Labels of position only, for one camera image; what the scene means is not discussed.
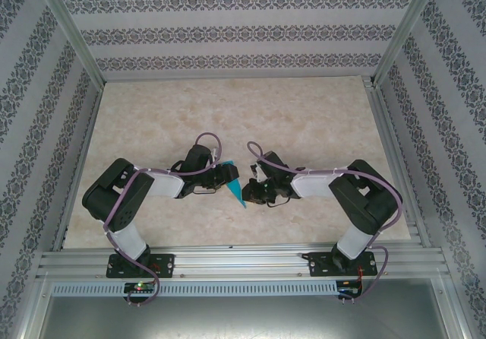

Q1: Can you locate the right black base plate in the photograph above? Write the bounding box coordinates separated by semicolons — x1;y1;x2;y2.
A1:
308;251;377;278

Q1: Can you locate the left small controller board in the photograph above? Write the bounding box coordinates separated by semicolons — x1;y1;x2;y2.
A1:
124;282;156;294

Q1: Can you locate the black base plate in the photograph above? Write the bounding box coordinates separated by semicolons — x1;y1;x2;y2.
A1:
106;253;175;279
308;251;377;278

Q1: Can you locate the slotted grey cable duct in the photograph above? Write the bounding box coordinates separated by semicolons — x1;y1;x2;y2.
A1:
51;280;339;297

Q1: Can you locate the right small controller board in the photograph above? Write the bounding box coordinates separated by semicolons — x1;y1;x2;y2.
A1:
337;285;364;298

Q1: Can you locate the blue paper sheet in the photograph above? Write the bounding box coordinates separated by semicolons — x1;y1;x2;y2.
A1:
221;159;246;208

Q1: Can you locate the aluminium side rail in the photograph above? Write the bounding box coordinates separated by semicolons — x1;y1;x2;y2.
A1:
51;82;106;251
362;74;432;249

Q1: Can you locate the grey sheet metal panel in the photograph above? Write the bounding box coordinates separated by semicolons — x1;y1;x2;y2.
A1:
22;277;466;339

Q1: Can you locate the small controller board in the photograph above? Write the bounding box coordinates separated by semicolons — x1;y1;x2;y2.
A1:
124;282;156;294
337;285;364;298

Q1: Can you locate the aluminium mounting rail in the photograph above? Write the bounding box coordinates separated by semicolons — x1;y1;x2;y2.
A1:
36;242;447;279

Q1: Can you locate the aluminium frame post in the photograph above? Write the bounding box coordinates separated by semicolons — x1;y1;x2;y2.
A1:
33;0;106;85
371;0;445;87

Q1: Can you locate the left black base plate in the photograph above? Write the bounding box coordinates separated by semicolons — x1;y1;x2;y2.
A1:
106;253;175;279

